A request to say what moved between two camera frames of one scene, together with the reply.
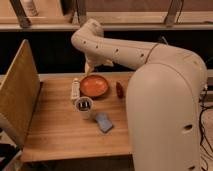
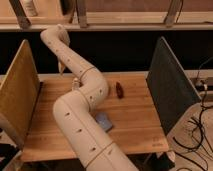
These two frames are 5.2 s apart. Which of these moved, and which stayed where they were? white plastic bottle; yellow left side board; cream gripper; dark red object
Moved: cream gripper
Stayed: white plastic bottle; yellow left side board; dark red object
